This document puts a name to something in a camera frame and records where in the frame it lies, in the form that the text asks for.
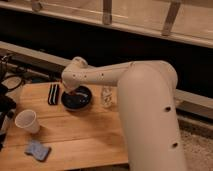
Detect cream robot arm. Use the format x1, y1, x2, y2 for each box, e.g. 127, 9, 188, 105
62, 57, 187, 171

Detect dark ceramic bowl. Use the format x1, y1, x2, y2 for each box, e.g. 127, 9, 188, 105
61, 86, 92, 111

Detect clear glass jar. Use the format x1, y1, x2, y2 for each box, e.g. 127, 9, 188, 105
101, 86, 112, 108

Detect white paper cup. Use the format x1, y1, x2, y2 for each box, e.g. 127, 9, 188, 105
15, 109, 40, 134

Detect blue sponge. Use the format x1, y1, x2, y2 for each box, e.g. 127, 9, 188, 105
24, 140, 51, 162

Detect black cables and equipment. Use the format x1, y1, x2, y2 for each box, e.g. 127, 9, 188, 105
0, 53, 26, 151

